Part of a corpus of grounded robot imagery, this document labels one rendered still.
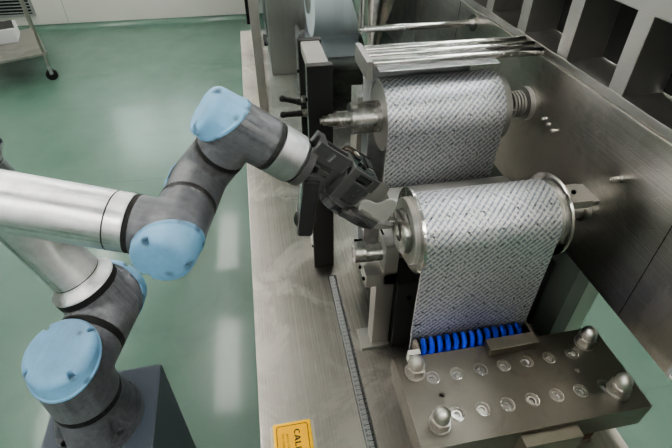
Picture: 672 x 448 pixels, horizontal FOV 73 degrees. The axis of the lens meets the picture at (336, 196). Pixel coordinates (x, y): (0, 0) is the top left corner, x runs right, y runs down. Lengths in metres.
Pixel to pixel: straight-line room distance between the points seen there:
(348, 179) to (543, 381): 0.50
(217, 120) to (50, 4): 6.07
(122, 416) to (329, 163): 0.60
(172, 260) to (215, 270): 1.94
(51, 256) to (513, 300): 0.81
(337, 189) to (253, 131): 0.15
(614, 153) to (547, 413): 0.44
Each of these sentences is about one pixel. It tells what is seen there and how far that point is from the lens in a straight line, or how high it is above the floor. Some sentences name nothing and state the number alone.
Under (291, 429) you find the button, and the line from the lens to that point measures 0.94.
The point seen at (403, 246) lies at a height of 1.25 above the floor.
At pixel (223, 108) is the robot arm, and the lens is 0.60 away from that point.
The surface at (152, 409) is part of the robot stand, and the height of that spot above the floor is 0.90.
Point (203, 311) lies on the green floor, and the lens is 2.33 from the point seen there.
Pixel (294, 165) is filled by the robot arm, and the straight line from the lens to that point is 0.63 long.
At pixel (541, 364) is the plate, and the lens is 0.95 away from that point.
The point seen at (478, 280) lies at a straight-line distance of 0.84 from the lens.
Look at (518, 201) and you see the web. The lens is 0.80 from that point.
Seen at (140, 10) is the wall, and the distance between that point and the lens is 6.39.
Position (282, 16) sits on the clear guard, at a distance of 1.58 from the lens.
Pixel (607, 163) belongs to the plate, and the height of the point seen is 1.35.
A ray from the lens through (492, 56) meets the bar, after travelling 0.96.
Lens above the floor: 1.77
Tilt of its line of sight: 38 degrees down
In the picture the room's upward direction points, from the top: straight up
